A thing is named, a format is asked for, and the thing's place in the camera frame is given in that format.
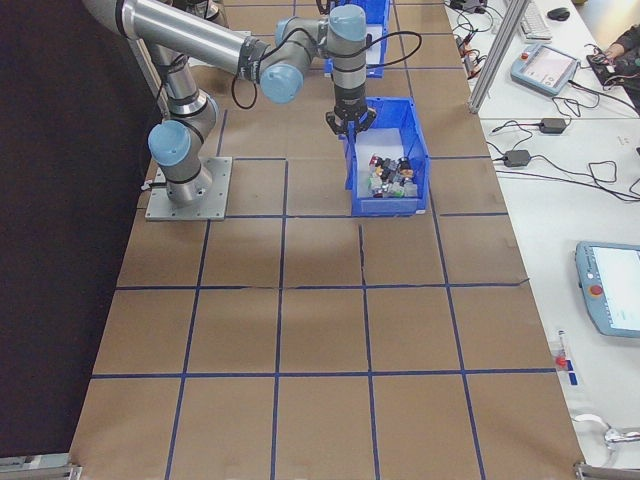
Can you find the blue plastic storage bin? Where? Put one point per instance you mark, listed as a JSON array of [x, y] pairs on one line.
[[376, 73], [387, 207]]

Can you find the tall aluminium profile post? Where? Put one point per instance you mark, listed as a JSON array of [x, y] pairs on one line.
[[495, 55]]

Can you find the black switch block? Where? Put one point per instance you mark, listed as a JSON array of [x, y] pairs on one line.
[[403, 162]]

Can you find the grey black contact block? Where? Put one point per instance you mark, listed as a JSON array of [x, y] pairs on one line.
[[391, 176]]

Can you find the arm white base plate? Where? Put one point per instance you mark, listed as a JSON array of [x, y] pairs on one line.
[[215, 200]]

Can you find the light blue teach pendant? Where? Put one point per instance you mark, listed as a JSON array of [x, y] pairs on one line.
[[615, 290], [547, 67]]

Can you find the aluminium profile table bracket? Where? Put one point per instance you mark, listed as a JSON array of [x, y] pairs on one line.
[[610, 472], [35, 467]]

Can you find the yellow red black switch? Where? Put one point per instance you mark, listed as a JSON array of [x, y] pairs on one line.
[[407, 173]]

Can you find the yellow push button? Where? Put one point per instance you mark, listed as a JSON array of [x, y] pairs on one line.
[[378, 169]]

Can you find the white side table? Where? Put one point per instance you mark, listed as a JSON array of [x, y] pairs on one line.
[[520, 107], [550, 250]]

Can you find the red mushroom push button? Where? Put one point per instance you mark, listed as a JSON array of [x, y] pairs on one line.
[[372, 159]]

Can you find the person dark patterned clothing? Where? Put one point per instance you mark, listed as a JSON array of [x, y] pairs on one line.
[[631, 60]]

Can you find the black computer mouse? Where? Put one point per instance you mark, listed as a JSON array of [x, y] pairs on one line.
[[558, 14]]

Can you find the blue tape strip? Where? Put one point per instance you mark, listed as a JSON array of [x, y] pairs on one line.
[[574, 378]]

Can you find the bystander bare hand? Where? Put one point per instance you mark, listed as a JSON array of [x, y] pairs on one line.
[[614, 50]]

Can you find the grey black desktop device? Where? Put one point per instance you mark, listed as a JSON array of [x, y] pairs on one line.
[[467, 4]]

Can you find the metal V-shaped bar frame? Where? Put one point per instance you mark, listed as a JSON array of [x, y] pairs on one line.
[[149, 75]]

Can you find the white switch contact block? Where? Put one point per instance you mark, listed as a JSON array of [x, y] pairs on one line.
[[410, 189]]

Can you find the white computer keyboard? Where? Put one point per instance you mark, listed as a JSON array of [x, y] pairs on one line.
[[537, 22]]

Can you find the black fabric frame cover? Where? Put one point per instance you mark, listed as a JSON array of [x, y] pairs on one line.
[[50, 225]]

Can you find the black power adapter brick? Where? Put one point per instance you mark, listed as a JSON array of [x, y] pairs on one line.
[[517, 158], [554, 126]]

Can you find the chrome metal hook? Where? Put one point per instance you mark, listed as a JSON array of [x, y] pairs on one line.
[[617, 437]]

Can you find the red pilot light white body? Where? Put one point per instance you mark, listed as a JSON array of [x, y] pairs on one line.
[[373, 181]]

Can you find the black blue contact block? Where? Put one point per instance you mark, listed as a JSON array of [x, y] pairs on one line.
[[387, 163]]

